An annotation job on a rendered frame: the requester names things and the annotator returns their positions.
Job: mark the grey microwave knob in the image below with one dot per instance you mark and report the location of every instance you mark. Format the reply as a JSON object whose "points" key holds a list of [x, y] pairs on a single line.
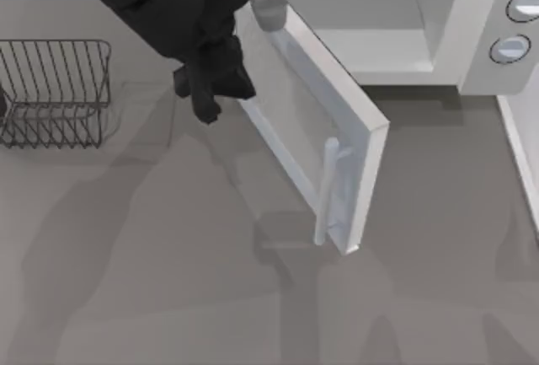
{"points": [[509, 49], [524, 5]]}

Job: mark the pale microwave door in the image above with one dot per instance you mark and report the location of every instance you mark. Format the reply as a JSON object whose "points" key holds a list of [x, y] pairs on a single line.
{"points": [[337, 120]]}

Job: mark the pale microwave oven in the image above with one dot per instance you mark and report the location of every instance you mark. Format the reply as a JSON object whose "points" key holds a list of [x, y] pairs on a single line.
{"points": [[455, 23]]}

